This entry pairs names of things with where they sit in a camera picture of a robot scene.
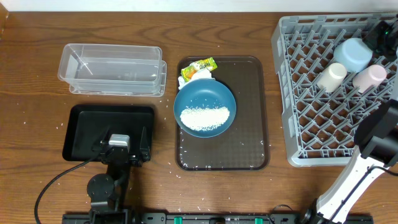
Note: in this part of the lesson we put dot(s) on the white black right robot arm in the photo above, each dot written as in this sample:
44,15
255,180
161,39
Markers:
374,153

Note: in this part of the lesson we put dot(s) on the black plastic tray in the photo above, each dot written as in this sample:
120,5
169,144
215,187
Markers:
87,122

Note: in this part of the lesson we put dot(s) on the clear plastic bin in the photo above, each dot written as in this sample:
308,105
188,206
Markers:
76,56

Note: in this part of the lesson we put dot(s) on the dark blue plate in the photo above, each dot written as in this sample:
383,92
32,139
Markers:
205,93

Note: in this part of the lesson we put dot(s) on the light blue bowl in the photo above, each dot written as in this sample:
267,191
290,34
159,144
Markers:
354,54

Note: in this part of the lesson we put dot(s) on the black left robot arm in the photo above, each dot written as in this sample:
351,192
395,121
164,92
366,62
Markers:
107,191

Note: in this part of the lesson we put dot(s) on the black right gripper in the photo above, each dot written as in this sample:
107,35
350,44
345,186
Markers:
372,38

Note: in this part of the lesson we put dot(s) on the green yellow snack wrapper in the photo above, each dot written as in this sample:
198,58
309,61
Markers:
207,64

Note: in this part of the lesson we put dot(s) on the pink cup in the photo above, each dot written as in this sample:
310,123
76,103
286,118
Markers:
374,75

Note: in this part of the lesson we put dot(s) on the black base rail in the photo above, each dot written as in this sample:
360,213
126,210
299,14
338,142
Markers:
161,218

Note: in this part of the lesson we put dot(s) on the brown serving tray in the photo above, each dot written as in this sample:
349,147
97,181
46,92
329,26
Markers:
244,145

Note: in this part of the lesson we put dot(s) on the crumpled white tissue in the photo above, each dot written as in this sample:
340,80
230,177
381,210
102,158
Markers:
199,75

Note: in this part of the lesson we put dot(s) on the white rice pile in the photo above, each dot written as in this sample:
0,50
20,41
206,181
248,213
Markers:
204,119

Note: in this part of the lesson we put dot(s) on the grey dishwasher rack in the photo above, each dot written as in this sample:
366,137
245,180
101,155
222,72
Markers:
319,127

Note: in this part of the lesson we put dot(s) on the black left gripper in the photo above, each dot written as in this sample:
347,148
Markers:
137,157

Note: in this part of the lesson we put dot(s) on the cream white cup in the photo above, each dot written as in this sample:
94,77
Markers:
332,77

